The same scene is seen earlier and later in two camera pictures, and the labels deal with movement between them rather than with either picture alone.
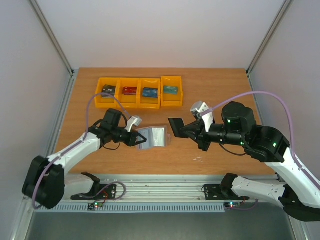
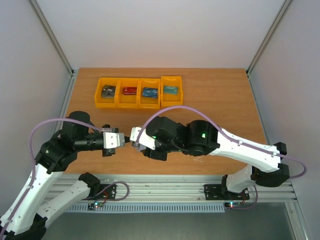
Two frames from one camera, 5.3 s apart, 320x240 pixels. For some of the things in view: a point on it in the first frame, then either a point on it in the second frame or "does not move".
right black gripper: [200, 136] to [146, 152]
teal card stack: [171, 89] does not move
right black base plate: [216, 192] does not move
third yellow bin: [144, 102] does not move
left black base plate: [98, 191] does not move
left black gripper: [132, 140] to [109, 152]
